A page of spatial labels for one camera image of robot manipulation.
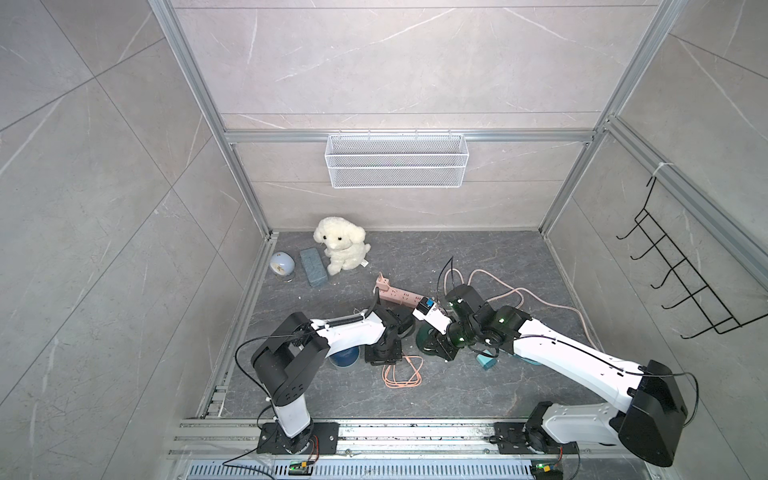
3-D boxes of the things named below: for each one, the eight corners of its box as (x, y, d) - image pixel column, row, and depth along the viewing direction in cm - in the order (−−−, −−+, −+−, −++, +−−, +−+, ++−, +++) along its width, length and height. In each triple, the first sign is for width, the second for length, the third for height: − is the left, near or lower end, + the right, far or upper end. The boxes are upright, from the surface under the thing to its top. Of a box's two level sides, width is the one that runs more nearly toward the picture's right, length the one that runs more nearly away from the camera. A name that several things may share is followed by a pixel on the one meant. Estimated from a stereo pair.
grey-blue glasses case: (310, 289, 105) (308, 283, 102) (300, 256, 115) (298, 250, 112) (331, 282, 107) (329, 276, 104) (319, 250, 117) (317, 244, 114)
